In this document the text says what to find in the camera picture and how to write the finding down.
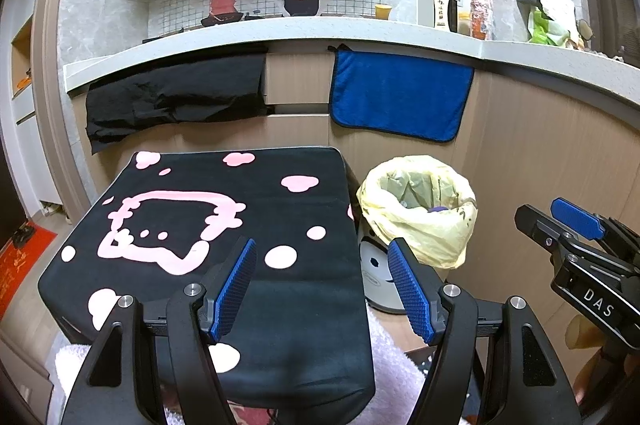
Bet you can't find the orange cap plastic bottle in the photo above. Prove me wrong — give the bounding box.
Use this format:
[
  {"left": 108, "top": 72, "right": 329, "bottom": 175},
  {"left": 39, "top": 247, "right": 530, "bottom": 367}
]
[{"left": 470, "top": 0, "right": 495, "bottom": 41}]

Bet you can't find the person's right hand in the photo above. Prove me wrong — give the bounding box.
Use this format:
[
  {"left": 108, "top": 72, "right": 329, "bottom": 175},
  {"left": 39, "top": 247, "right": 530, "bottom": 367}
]
[{"left": 566, "top": 315, "right": 608, "bottom": 406}]

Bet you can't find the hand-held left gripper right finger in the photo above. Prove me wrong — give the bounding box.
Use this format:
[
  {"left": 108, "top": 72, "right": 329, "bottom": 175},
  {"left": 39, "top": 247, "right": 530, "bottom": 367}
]
[{"left": 387, "top": 239, "right": 581, "bottom": 425}]

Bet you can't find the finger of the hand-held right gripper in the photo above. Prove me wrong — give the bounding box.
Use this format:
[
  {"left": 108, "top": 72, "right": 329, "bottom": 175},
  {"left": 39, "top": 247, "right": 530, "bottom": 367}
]
[
  {"left": 515, "top": 204, "right": 576, "bottom": 251},
  {"left": 550, "top": 198, "right": 607, "bottom": 240}
]

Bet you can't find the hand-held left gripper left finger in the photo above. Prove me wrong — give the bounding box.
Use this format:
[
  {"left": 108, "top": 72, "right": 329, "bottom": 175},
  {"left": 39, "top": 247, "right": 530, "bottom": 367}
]
[{"left": 60, "top": 236, "right": 258, "bottom": 425}]

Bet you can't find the black cloth with pink print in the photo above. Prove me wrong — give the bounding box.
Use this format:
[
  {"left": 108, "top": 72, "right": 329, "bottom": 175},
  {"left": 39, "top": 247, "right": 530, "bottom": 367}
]
[{"left": 37, "top": 146, "right": 377, "bottom": 408}]

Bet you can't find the white bin with face print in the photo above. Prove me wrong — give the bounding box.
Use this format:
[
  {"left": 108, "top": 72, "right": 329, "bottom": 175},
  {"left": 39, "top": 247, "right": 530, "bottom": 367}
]
[{"left": 357, "top": 225, "right": 451, "bottom": 315}]

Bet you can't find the green plastic bag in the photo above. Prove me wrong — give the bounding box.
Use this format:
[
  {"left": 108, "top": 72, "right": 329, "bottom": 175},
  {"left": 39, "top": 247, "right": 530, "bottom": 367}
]
[{"left": 528, "top": 10, "right": 557, "bottom": 46}]

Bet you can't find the white sauce bottle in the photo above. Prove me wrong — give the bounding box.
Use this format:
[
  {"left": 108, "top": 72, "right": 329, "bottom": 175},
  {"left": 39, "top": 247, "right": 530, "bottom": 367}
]
[{"left": 433, "top": 0, "right": 460, "bottom": 30}]

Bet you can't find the white plastic bag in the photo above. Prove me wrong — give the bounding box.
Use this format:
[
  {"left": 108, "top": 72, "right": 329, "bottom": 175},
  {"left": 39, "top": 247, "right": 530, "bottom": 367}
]
[{"left": 537, "top": 0, "right": 579, "bottom": 46}]

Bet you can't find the blue hanging towel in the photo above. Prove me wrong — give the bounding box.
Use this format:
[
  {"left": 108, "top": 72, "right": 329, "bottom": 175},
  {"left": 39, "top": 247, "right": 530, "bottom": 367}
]
[{"left": 328, "top": 48, "right": 475, "bottom": 144}]

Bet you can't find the black hanging cloth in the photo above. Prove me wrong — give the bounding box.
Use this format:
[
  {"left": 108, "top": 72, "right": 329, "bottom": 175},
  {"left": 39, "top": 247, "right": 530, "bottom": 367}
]
[{"left": 85, "top": 54, "right": 274, "bottom": 156}]

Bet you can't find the black cooktop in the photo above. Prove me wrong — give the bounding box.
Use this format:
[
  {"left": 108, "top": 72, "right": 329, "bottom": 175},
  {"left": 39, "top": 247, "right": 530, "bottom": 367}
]
[{"left": 142, "top": 11, "right": 266, "bottom": 44}]

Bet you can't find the white kitchen countertop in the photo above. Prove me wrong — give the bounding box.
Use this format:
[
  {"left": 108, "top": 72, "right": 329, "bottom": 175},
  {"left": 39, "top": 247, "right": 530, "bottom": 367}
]
[{"left": 64, "top": 16, "right": 640, "bottom": 106}]

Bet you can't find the yellow plastic bin bag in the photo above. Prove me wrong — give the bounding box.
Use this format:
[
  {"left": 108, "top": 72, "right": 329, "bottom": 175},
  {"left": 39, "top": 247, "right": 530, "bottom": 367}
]
[{"left": 356, "top": 155, "right": 477, "bottom": 270}]

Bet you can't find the white fluffy blanket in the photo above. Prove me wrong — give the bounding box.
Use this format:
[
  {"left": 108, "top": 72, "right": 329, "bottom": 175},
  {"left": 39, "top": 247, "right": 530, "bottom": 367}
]
[{"left": 52, "top": 305, "right": 437, "bottom": 425}]

